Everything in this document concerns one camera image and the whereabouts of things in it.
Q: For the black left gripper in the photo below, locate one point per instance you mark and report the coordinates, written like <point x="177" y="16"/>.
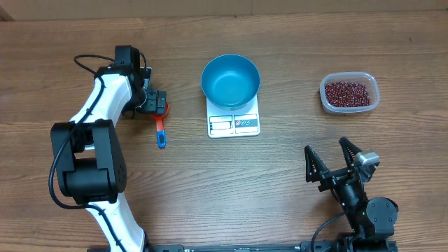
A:
<point x="154" y="94"/>

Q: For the blue plastic bowl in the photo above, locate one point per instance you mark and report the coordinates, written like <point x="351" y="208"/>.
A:
<point x="230" y="81"/>

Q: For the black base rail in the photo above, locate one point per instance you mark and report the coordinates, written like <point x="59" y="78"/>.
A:
<point x="241" y="248"/>

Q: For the red beans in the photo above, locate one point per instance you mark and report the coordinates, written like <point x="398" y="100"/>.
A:
<point x="347" y="94"/>

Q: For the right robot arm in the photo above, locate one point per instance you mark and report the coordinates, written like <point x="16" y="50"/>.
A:
<point x="372" y="220"/>

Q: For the clear plastic food container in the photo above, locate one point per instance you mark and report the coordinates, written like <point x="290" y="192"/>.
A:
<point x="353" y="77"/>

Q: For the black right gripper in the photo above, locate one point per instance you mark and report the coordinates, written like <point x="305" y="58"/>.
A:
<point x="321" y="171"/>

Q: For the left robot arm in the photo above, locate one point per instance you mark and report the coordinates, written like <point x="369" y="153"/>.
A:
<point x="89" y="171"/>

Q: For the red measuring scoop blue handle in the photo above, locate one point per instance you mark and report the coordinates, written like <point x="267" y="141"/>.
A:
<point x="160" y="134"/>

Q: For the white digital kitchen scale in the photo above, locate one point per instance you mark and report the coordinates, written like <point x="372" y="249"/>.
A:
<point x="244" y="122"/>

